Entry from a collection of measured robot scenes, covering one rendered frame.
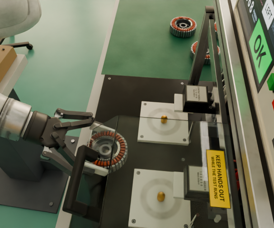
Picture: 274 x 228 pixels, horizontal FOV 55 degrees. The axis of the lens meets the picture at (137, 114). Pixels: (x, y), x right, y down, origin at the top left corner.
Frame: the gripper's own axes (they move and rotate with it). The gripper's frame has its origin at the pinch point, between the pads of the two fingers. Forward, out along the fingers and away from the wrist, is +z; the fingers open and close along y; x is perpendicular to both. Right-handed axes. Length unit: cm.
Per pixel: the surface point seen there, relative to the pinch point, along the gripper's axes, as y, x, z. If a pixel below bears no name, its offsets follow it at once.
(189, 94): -14.0, 17.8, 14.3
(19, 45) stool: -133, -117, -47
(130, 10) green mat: -80, -8, 4
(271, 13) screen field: -4.1, 47.7, 5.1
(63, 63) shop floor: -121, -103, -10
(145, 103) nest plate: -21.2, -0.2, 11.0
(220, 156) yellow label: 11.7, 31.2, 8.5
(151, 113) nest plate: -17.5, 0.9, 12.8
